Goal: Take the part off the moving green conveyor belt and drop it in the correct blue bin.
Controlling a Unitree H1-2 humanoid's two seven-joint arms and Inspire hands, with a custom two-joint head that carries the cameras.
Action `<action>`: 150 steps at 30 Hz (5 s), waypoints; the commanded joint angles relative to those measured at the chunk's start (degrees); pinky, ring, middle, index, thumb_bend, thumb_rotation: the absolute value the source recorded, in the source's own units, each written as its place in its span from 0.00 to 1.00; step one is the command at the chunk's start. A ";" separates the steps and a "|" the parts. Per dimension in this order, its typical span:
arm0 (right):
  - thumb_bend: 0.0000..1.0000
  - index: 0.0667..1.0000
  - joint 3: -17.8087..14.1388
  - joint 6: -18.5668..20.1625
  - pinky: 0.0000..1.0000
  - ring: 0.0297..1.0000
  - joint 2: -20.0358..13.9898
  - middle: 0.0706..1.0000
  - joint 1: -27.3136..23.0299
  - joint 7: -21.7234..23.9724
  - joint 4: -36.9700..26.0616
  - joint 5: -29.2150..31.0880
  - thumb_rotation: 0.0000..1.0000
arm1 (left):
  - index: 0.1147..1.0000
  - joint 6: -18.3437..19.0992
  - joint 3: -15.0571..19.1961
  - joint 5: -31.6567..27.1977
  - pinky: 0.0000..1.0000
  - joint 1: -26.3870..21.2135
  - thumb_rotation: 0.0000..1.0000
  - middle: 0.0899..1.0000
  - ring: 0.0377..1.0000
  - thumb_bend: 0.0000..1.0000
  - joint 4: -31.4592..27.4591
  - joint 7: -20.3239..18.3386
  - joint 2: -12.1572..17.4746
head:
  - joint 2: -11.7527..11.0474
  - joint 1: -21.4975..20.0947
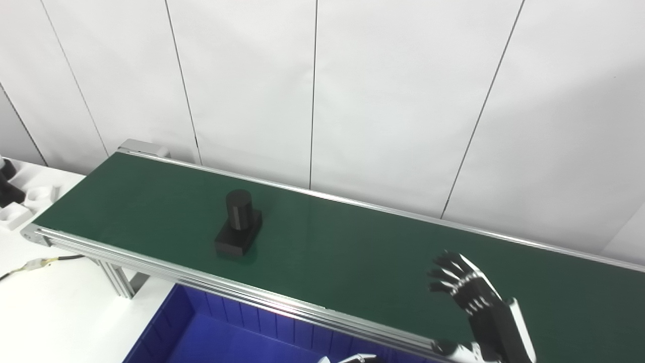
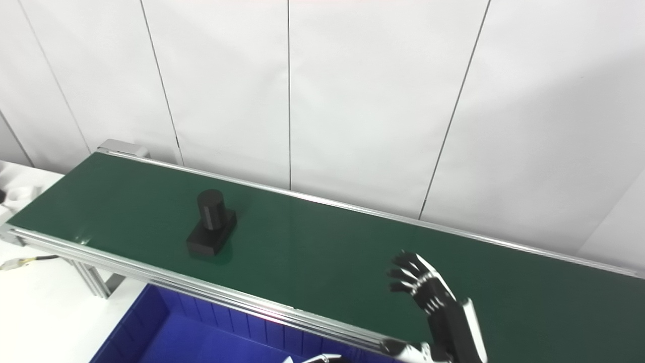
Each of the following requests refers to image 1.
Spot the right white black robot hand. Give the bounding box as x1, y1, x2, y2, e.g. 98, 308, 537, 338
427, 251, 538, 363

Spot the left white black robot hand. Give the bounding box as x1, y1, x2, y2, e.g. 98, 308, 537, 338
317, 353, 378, 363

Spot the black cylinder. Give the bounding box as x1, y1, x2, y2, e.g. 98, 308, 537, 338
214, 189, 263, 258

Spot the blue plastic bin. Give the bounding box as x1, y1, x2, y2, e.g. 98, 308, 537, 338
122, 283, 435, 363

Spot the aluminium conveyor leg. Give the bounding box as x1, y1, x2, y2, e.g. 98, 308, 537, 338
93, 259, 150, 299

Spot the grey conveyor end cover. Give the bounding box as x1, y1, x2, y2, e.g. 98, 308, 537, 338
118, 139, 170, 158

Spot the green conveyor belt aluminium frame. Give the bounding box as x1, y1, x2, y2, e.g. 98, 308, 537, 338
20, 146, 645, 363

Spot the black cable with yellow connector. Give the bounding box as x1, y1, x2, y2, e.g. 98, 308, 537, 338
0, 255, 85, 282

